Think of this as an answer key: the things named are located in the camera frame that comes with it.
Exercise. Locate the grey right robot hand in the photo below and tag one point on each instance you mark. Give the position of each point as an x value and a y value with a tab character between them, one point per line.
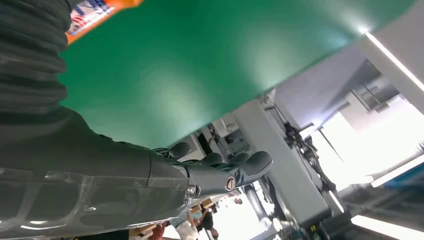
86	179

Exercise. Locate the person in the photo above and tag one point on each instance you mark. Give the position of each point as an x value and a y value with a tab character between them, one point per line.
207	222

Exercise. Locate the ribbed grey right arm sleeve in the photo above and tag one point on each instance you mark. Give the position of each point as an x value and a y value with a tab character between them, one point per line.
30	56

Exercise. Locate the grey rectangular machine housing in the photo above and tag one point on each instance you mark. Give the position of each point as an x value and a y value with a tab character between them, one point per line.
285	172

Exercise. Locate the blue display screen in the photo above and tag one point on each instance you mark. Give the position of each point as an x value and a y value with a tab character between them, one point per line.
405	175

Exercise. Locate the long ceiling light strip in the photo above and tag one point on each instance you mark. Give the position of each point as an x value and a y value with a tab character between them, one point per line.
394	61

